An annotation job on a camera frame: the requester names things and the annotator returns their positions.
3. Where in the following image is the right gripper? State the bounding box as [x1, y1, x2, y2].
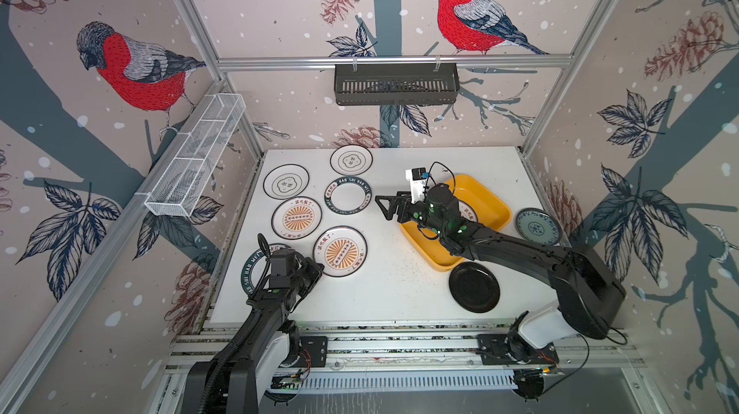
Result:
[377, 189, 450, 238]

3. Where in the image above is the green rim plate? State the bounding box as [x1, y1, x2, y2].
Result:
[323, 175, 373, 216]
[240, 249, 267, 298]

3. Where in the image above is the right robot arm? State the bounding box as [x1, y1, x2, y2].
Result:
[375, 184, 625, 360]

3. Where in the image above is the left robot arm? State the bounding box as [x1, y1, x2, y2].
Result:
[182, 247, 323, 413]

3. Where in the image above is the yellow plastic bin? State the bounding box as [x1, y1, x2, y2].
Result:
[399, 174, 513, 273]

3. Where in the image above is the white plate black rim back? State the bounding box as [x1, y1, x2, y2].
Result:
[330, 145, 373, 177]

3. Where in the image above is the white plate black rim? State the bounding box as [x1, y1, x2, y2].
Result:
[263, 164, 310, 200]
[330, 145, 373, 177]

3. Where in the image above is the white plate black rim left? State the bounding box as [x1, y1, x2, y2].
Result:
[263, 164, 310, 200]

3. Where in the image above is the teal patterned plate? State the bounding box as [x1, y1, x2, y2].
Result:
[515, 207, 563, 246]

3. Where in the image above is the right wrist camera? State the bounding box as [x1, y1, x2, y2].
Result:
[405, 168, 428, 204]

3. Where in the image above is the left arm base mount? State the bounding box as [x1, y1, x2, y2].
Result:
[279, 336, 328, 370]

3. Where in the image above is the black hanging wall basket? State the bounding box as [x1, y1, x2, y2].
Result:
[334, 63, 460, 106]

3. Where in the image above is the white wire mesh shelf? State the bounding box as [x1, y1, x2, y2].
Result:
[144, 93, 246, 217]

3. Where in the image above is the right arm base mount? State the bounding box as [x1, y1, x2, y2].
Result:
[475, 312, 559, 366]

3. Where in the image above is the aluminium frame rail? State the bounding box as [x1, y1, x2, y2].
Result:
[217, 54, 573, 73]

